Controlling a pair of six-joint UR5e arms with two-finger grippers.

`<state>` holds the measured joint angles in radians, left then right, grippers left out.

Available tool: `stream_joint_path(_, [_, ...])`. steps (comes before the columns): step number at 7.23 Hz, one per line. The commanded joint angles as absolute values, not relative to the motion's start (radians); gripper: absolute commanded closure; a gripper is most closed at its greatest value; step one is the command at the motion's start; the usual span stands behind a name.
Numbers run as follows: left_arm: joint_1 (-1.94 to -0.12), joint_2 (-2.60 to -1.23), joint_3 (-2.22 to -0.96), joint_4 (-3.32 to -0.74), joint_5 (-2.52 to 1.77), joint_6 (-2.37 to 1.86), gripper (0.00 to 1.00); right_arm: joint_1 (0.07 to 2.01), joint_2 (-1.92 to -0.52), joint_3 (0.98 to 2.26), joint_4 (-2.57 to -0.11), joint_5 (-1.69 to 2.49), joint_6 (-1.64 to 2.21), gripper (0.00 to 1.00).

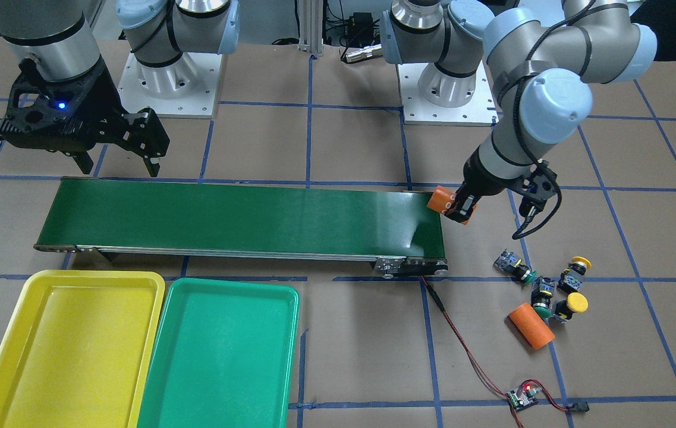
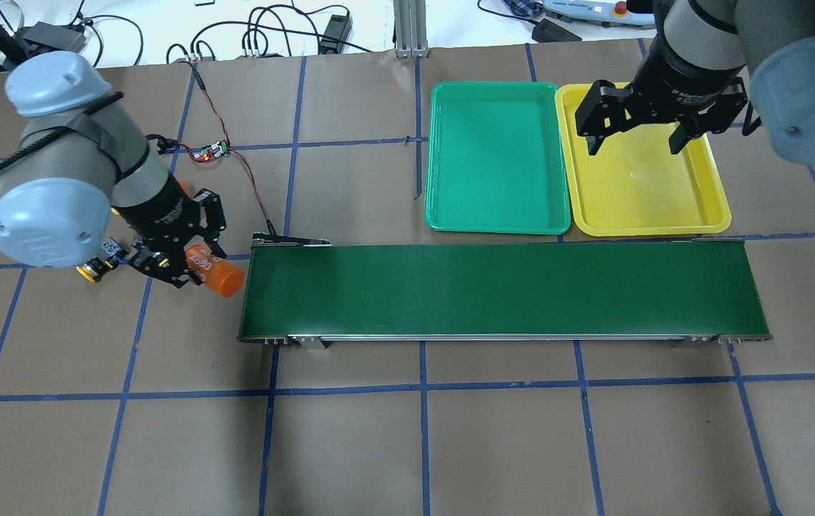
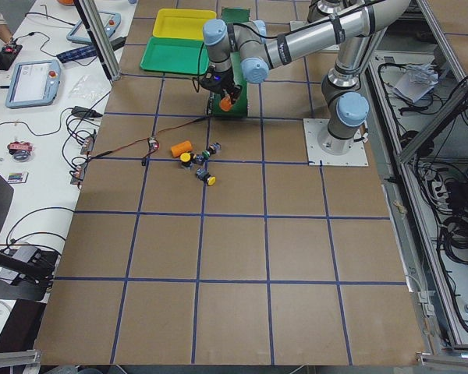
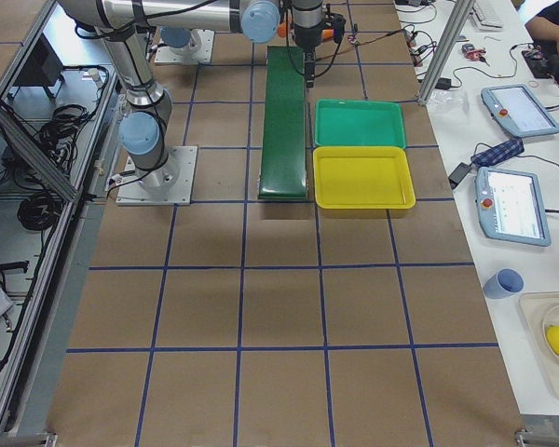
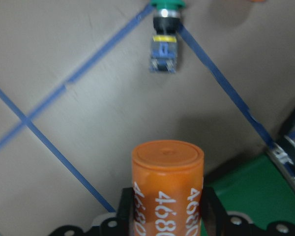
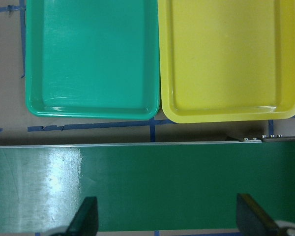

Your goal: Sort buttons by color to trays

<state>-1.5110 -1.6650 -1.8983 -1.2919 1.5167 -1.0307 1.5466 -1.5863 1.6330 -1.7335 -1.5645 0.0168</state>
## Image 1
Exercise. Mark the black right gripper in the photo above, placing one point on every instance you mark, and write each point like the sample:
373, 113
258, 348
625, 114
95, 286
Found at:
104, 100

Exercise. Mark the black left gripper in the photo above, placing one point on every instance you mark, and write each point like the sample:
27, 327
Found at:
481, 178

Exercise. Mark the orange cylinder with 4680 print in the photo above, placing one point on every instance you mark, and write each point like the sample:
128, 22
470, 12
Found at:
444, 202

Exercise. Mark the green push button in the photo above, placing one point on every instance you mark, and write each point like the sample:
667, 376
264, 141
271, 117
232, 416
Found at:
508, 262
543, 290

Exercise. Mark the yellow push button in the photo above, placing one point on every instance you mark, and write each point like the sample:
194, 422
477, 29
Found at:
564, 310
571, 279

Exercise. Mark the plain orange cylinder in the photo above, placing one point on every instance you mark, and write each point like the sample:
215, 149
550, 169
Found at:
532, 327

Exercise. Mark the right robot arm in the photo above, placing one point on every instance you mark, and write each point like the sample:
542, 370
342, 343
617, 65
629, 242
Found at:
57, 36

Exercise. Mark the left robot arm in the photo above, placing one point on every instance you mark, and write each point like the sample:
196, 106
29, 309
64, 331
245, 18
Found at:
541, 78

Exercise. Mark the green conveyor belt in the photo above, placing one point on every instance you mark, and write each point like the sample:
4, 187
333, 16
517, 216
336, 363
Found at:
393, 230

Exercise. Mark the yellow plastic tray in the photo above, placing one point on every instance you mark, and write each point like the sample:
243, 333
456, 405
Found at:
77, 348

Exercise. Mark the small controller circuit board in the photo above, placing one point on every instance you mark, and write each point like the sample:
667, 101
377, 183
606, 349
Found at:
524, 396

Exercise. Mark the green plastic tray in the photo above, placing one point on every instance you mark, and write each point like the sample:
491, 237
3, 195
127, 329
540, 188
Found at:
223, 356

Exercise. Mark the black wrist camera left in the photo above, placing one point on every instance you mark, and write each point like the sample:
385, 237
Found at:
536, 189

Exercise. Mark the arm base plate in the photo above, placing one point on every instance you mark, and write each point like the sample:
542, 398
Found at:
447, 95
185, 89

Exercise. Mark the aluminium frame post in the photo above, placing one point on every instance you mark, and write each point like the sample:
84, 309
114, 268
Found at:
310, 25

